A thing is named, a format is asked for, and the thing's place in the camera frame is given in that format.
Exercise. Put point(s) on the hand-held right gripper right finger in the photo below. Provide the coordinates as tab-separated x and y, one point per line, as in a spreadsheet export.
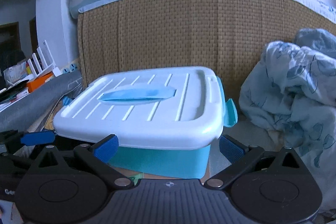
231	151

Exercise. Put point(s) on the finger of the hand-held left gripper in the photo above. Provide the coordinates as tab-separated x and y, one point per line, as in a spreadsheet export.
36	138
15	162

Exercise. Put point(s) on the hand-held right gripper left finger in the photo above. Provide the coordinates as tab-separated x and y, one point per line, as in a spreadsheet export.
105	151

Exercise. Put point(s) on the green packet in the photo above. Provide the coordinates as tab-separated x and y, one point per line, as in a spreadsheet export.
137	178

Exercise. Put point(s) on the blue plastic storage bin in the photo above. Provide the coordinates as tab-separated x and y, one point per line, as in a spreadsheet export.
162	158

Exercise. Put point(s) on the cardboard sheet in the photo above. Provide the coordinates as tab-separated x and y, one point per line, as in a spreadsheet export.
123	170

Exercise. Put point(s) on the stack of books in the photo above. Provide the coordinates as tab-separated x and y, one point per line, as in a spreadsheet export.
13	99

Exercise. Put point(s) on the orange box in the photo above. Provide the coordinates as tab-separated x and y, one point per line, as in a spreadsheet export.
36	86

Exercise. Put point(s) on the pile of plastic packaging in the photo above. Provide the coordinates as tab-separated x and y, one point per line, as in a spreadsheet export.
13	74

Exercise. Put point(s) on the white router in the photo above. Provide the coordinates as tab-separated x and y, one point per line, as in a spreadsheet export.
46	66

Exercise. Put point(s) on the white power strip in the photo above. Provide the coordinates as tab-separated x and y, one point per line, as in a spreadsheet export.
69	69

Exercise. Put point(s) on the blue floral quilt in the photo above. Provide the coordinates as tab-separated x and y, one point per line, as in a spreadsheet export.
288	82

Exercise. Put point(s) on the dark wooden furniture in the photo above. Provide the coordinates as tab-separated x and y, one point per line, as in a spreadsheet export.
13	40

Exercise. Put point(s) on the woven rattan headboard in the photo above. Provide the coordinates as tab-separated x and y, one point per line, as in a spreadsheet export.
170	29

